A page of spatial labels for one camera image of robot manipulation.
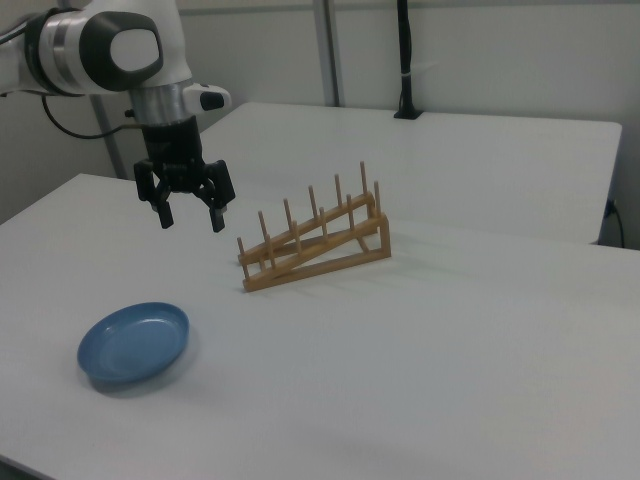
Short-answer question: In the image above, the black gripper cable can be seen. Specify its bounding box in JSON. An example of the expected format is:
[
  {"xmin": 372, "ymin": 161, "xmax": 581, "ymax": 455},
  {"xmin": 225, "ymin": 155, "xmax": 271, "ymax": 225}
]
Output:
[{"xmin": 41, "ymin": 93, "xmax": 146, "ymax": 140}]

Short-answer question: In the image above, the blue round plate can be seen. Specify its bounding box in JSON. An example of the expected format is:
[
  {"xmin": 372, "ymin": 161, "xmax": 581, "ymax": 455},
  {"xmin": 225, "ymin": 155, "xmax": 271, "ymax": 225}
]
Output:
[{"xmin": 76, "ymin": 300, "xmax": 192, "ymax": 386}]

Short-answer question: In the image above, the wooden plate rack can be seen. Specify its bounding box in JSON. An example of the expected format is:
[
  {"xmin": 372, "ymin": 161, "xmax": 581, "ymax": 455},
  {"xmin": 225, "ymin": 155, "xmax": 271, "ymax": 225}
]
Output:
[{"xmin": 235, "ymin": 160, "xmax": 393, "ymax": 295}]

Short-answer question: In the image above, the grey partition post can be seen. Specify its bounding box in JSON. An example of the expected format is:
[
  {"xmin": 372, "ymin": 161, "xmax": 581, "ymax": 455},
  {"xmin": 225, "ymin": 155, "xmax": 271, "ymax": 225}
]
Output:
[
  {"xmin": 92, "ymin": 92, "xmax": 126, "ymax": 180},
  {"xmin": 313, "ymin": 0, "xmax": 347, "ymax": 107}
]

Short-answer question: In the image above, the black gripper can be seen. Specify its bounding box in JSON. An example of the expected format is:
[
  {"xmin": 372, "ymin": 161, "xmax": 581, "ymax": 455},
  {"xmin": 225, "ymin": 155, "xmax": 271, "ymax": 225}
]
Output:
[{"xmin": 133, "ymin": 115, "xmax": 237, "ymax": 235}]

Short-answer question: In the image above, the black wall power cable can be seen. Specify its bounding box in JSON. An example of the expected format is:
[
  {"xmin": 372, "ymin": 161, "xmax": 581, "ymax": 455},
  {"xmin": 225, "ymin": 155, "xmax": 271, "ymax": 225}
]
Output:
[{"xmin": 605, "ymin": 198, "xmax": 627, "ymax": 248}]

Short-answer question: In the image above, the black camera pole white band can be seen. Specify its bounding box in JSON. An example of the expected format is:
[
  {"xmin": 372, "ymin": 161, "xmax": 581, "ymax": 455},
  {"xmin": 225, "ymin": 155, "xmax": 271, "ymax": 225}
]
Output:
[{"xmin": 393, "ymin": 0, "xmax": 425, "ymax": 120}]

